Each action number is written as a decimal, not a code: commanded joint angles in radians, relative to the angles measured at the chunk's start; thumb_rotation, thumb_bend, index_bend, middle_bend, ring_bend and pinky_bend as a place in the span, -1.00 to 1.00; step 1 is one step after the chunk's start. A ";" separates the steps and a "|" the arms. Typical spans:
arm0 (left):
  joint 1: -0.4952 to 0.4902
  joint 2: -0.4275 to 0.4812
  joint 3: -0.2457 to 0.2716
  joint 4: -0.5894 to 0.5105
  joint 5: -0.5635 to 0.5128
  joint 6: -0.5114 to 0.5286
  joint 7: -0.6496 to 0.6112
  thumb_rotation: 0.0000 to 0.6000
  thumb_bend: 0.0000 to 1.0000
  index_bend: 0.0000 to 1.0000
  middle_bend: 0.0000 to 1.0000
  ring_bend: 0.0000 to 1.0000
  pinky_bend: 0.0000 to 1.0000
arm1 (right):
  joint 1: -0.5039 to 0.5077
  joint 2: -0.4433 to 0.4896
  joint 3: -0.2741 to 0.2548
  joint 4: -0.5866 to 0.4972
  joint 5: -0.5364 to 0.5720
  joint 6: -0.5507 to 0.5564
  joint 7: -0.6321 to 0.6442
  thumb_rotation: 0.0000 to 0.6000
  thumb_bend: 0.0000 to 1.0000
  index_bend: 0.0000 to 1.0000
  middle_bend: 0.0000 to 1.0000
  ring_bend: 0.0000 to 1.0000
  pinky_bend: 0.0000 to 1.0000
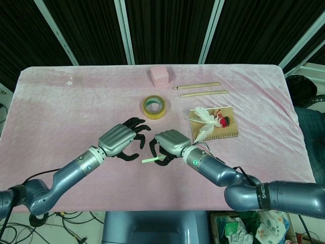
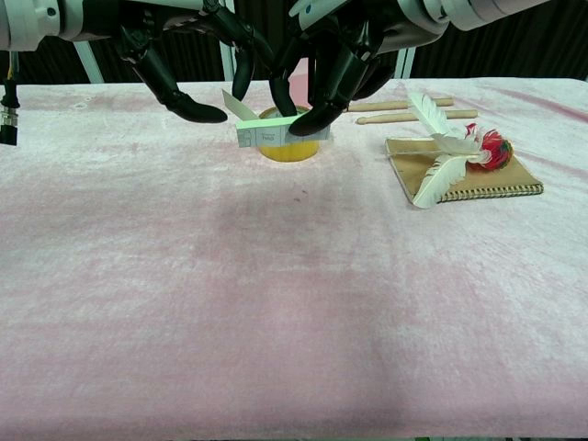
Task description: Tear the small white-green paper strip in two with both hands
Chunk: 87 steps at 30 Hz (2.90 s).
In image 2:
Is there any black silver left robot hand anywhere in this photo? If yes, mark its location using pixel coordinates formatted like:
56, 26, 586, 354
59, 0, 277, 125

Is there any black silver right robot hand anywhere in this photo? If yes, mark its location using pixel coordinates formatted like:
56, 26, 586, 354
269, 0, 451, 137

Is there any pale green paper strip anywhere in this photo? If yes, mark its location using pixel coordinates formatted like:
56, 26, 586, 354
235, 115, 333, 150

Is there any pink foam cube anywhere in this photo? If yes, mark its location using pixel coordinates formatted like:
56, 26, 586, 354
287, 58, 319, 107

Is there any yellow packing tape roll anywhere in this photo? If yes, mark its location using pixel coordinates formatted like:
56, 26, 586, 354
255, 105, 322, 164

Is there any white feather shuttlecock red base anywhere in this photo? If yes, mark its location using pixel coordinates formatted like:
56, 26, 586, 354
407, 91, 515, 210

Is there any black curtain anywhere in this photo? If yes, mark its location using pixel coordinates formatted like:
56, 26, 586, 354
0, 0, 588, 85

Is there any brown spiral notebook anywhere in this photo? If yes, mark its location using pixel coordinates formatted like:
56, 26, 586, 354
384, 137, 545, 205

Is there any pink plush tablecloth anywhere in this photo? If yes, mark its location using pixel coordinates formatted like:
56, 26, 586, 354
0, 76, 588, 441

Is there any slanted white frame post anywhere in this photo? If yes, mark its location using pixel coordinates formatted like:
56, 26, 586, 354
72, 41, 104, 85

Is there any black cable connector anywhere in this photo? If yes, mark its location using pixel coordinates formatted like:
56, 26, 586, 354
0, 50, 21, 148

